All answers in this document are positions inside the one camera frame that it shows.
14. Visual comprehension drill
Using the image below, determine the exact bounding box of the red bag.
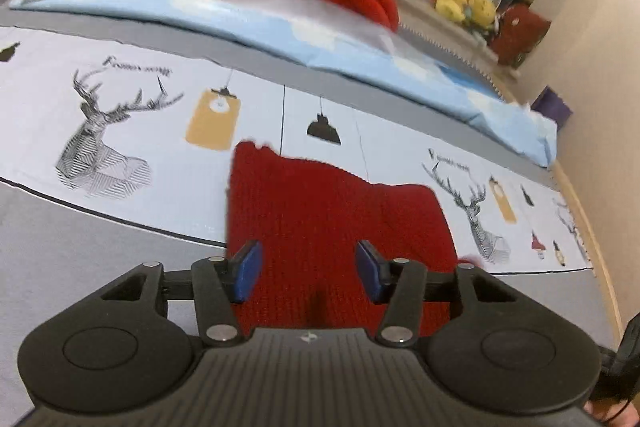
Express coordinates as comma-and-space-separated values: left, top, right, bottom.
487, 3, 552, 68

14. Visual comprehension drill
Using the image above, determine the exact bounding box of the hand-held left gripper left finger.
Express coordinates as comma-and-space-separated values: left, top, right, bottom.
99, 240, 264, 349

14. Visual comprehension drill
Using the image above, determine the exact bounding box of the deer print bed sheet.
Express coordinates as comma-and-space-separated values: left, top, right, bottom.
0, 9, 616, 418

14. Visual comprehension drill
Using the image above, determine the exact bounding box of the person's right hand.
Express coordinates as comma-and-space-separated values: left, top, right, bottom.
586, 399, 640, 427

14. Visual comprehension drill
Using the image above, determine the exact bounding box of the dark red knit sweater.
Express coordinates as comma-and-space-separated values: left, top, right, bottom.
226, 140, 483, 339

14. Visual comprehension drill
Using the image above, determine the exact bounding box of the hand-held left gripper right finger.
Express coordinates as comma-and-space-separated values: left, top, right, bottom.
354, 240, 512, 349

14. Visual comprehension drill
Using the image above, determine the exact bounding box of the light blue duvet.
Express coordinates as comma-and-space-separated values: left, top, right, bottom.
9, 0, 558, 168

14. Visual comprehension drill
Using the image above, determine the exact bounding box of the purple box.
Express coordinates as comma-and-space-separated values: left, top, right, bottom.
531, 86, 574, 128

